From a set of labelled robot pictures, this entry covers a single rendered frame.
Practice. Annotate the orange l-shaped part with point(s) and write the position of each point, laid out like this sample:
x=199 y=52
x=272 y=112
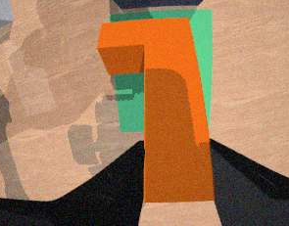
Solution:
x=177 y=163

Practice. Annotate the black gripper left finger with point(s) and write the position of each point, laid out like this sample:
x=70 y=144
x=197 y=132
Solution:
x=113 y=197

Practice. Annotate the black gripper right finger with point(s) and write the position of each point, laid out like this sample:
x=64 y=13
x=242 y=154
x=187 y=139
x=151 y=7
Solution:
x=247 y=193

